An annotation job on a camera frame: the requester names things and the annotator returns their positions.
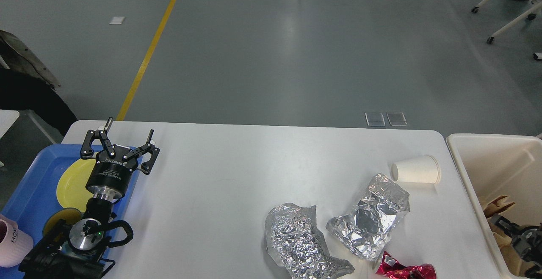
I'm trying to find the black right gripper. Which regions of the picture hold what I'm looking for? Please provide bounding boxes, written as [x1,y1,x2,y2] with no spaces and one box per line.
[491,215,542,279]

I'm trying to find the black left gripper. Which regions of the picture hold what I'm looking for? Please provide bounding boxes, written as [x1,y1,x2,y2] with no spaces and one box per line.
[80,117,160,203]

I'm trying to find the brown paper bag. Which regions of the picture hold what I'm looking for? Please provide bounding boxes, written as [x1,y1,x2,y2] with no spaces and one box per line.
[500,246,532,276]
[478,195,516,219]

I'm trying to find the yellow plastic plate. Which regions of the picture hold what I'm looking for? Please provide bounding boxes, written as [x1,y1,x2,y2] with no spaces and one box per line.
[56,159,95,212]

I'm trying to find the crushed red can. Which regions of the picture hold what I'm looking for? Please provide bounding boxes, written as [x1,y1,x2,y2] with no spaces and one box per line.
[374,251,437,279]

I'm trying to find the aluminium foil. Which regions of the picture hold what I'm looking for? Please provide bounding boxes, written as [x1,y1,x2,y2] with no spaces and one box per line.
[265,202,355,279]
[326,173,410,261]

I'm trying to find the brown paper ball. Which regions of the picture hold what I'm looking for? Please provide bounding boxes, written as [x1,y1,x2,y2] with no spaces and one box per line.
[489,223,517,255]

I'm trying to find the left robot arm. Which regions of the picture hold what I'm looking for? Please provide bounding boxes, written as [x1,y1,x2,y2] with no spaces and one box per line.
[19,118,160,279]

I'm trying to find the white plastic bin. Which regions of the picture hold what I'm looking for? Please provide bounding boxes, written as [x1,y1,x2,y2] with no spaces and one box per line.
[446,134,542,279]

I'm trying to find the small white side table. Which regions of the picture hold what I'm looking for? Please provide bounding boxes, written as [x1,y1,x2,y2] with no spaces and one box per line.
[0,109,19,138]

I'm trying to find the white paper cup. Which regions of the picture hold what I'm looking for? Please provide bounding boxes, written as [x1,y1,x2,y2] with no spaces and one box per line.
[391,155,441,184]

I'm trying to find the pink mug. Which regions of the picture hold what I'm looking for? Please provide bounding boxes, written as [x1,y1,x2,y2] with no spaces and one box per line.
[0,215,33,268]

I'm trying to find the white chair base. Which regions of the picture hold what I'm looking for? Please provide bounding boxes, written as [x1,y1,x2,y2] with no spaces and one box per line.
[470,0,541,45]

